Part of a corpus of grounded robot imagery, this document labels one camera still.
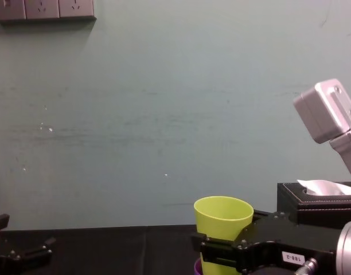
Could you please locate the black table cloth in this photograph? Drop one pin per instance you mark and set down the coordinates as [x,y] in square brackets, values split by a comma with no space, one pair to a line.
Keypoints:
[112,252]

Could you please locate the white paper tissue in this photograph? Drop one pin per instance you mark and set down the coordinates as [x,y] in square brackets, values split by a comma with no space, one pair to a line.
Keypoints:
[324,187]

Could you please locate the black leather tissue box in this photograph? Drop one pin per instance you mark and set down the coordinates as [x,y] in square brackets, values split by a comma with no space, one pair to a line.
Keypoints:
[316,210]

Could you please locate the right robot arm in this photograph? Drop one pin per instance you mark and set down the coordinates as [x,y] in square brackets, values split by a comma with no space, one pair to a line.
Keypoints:
[321,114]

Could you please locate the grey wall socket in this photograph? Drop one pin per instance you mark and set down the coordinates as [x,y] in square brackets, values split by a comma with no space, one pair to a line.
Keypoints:
[76,8]
[42,8]
[9,8]

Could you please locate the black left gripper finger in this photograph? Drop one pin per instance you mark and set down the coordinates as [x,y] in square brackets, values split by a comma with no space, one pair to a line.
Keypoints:
[32,253]
[0,222]

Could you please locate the purple plastic cup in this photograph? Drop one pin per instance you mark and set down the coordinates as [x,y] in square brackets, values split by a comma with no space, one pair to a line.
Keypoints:
[198,267]

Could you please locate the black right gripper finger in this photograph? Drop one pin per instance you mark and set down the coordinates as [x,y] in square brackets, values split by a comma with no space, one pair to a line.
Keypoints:
[221,253]
[267,219]

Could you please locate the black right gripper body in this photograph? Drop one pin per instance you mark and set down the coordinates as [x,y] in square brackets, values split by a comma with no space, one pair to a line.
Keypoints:
[296,240]

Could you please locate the lime green plastic cup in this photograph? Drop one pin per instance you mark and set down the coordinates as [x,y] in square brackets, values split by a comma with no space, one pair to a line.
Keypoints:
[221,219]

